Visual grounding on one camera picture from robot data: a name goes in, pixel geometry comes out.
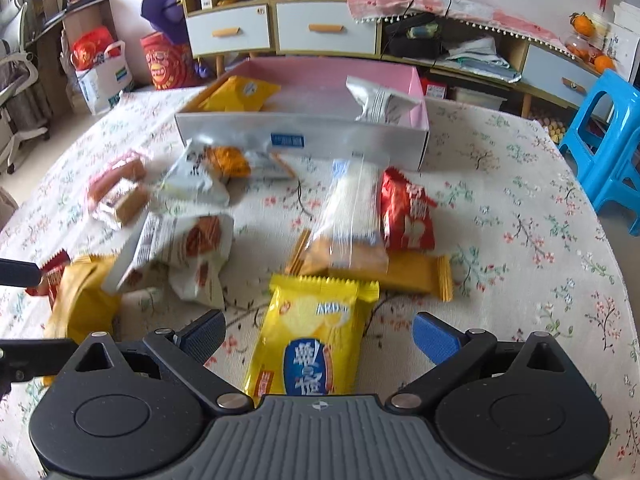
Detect clear rice cracker packet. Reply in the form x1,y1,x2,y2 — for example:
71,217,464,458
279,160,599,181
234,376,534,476
304,152,391,277

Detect yellow potato chip packet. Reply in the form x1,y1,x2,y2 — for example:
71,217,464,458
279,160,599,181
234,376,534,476
241,274,381,408

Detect blue plastic stool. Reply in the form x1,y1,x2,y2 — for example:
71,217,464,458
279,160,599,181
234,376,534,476
557,69,640,238

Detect purple hat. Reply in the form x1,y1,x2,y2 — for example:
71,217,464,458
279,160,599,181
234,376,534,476
140,0,189,47

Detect white packet brown print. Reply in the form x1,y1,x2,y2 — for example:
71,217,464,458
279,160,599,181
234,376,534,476
101,212,235,309

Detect plain yellow snack packet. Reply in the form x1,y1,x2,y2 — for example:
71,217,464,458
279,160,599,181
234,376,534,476
42,254,123,386

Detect red cardboard box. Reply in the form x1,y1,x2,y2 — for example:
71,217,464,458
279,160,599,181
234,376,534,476
420,77,449,101

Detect white drawer orange handle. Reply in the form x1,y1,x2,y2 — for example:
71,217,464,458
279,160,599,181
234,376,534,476
522,44,602,109
276,1,379,56
186,4,274,58

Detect orange wafer packet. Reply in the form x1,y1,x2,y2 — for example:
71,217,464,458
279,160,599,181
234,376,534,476
284,229,454,303

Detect silver white snack packet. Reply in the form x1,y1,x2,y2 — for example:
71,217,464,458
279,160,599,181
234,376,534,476
346,75,422,125

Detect pink and white cardboard box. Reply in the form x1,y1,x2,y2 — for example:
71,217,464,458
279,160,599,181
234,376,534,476
174,56,431,173

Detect stack of papers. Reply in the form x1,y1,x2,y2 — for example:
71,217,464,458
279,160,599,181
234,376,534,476
442,35,522,82

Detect red printed gift bag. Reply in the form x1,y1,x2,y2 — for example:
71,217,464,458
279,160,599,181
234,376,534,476
139,31,204,91

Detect glass jar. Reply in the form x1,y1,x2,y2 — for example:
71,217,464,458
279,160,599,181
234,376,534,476
565,32,602,64

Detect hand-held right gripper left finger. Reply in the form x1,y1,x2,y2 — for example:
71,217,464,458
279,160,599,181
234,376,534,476
74,309,254,414

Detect clear sausage packet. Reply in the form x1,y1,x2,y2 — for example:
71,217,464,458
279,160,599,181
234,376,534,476
86,152,148,213

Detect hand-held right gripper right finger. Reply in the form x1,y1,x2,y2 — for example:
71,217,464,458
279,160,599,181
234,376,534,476
390,311,569,411

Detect brown wooden desk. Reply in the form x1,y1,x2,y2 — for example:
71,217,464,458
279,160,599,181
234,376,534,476
29,0,112,77

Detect small red snack packet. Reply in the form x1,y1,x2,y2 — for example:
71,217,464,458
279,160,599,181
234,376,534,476
25,249,72,297

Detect yellow egg tray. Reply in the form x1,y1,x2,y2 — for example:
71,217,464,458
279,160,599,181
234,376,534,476
529,105,569,144

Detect white paper bag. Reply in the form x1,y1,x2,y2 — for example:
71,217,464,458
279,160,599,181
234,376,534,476
75,40,135,116

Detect red shiny bag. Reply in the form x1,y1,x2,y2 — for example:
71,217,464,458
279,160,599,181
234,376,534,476
72,27,117,71

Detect pink floral cloth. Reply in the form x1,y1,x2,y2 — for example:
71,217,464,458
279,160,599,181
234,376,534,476
346,0,577,57

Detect black device box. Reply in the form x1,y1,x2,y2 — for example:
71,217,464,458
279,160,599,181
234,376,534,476
384,11,447,59

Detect clear plastic bin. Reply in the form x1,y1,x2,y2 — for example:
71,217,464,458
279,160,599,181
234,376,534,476
450,87,504,111

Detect white and orange snack packet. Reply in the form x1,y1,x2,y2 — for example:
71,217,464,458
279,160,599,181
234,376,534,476
245,150,297,182

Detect yellow snack packet blue label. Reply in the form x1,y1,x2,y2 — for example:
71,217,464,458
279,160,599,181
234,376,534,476
196,75,282,114

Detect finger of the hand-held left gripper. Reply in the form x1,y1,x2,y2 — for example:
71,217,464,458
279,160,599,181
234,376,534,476
0,258,42,289
0,338,77,387

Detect low wooden cabinet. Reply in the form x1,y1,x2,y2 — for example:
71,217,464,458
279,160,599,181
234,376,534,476
377,10,603,118

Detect small orange snack packet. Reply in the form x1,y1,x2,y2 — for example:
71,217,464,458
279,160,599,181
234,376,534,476
206,145,252,179

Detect grey office chair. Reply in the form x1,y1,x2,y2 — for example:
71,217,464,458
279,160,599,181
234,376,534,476
0,0,52,176

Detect clear packet brown bars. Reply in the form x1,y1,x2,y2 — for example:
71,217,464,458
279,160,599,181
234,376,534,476
92,179,152,232

